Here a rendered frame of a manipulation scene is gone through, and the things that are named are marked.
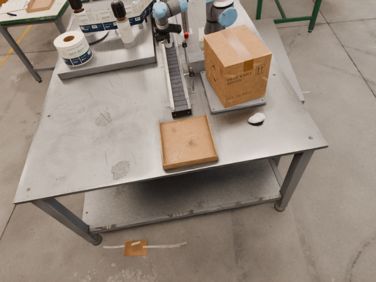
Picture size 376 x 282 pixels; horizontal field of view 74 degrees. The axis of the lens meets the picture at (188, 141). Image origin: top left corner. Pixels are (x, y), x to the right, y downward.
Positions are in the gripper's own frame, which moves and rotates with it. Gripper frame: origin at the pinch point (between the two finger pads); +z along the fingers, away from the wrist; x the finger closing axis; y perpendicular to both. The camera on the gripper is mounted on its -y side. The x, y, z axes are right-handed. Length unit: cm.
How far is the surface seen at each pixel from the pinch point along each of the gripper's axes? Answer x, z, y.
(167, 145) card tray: 73, -30, 10
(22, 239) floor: 114, 43, 139
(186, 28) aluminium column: -19.0, 19.2, -14.5
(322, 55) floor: -18, 118, -169
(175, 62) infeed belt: 17.0, -3.5, -1.4
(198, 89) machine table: 40.1, -11.0, -12.3
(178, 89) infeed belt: 39.8, -16.5, 0.0
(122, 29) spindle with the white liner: -13.7, -1.2, 29.6
